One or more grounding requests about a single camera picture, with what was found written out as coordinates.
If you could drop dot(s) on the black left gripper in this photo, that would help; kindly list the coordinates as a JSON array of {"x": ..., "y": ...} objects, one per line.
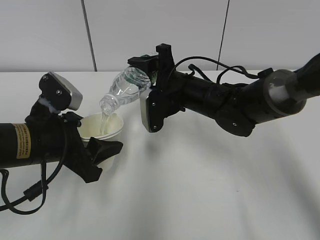
[{"x": 55, "y": 138}]

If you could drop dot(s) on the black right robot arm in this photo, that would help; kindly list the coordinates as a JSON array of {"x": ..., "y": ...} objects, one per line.
[{"x": 236, "y": 107}]

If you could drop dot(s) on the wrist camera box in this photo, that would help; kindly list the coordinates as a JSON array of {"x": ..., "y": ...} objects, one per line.
[
  {"x": 59, "y": 92},
  {"x": 151, "y": 110}
]

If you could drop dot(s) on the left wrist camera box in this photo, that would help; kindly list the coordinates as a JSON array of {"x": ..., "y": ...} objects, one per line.
[{"x": 59, "y": 92}]

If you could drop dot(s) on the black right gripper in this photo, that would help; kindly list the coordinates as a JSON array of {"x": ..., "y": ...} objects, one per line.
[{"x": 161, "y": 67}]

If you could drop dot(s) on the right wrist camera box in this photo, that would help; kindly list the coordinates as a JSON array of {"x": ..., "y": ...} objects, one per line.
[{"x": 151, "y": 110}]

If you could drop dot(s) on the clear green-label water bottle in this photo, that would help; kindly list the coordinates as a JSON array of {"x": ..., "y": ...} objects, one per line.
[{"x": 126, "y": 88}]

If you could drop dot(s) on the white paper cup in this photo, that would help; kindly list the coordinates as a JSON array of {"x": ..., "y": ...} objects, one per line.
[{"x": 112, "y": 131}]

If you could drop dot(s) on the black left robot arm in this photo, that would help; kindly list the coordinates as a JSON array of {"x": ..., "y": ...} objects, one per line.
[{"x": 15, "y": 145}]

